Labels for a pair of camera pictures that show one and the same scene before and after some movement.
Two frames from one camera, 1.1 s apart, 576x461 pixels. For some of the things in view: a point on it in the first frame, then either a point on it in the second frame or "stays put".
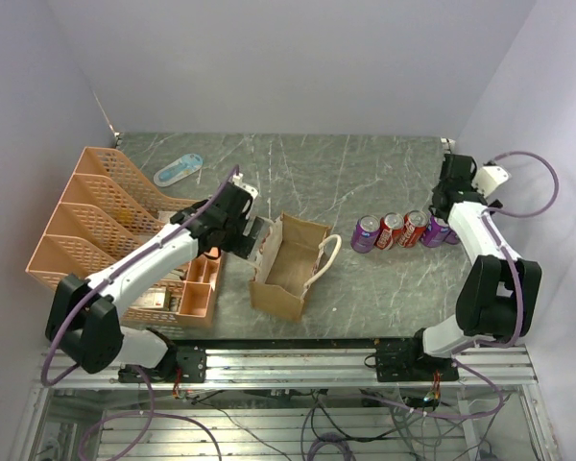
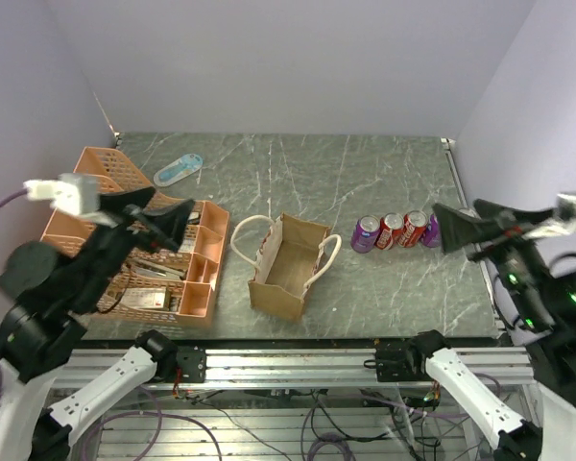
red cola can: (413, 229) stays put
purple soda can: (436, 234) stays put
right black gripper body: (439, 189) -> (521, 267)
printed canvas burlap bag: (290, 257) stays put
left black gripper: (246, 241) -> (167, 223)
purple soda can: (365, 233) stays put
